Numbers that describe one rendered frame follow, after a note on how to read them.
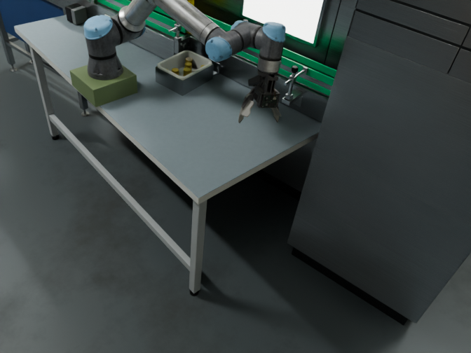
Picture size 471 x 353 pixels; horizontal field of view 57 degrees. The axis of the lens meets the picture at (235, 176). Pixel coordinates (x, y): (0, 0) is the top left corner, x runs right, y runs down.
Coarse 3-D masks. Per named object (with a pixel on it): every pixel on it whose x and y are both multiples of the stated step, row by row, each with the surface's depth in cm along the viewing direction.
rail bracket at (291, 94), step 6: (294, 66) 177; (294, 72) 177; (300, 72) 184; (306, 72) 187; (294, 78) 179; (288, 90) 184; (294, 90) 192; (288, 96) 185; (294, 96) 188; (300, 96) 192; (282, 102) 187; (288, 102) 186; (294, 102) 197; (300, 102) 195
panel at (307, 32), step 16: (256, 0) 204; (272, 0) 199; (288, 0) 194; (304, 0) 189; (320, 0) 185; (256, 16) 208; (272, 16) 203; (288, 16) 198; (304, 16) 193; (288, 32) 202; (304, 32) 197
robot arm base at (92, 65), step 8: (112, 56) 185; (88, 64) 187; (96, 64) 184; (104, 64) 184; (112, 64) 186; (120, 64) 191; (88, 72) 188; (96, 72) 186; (104, 72) 186; (112, 72) 187; (120, 72) 190
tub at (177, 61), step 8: (176, 56) 208; (184, 56) 213; (192, 56) 212; (200, 56) 210; (160, 64) 201; (168, 64) 206; (176, 64) 210; (184, 64) 216; (192, 64) 215; (200, 64) 212; (208, 64) 205; (168, 72) 197; (192, 72) 198
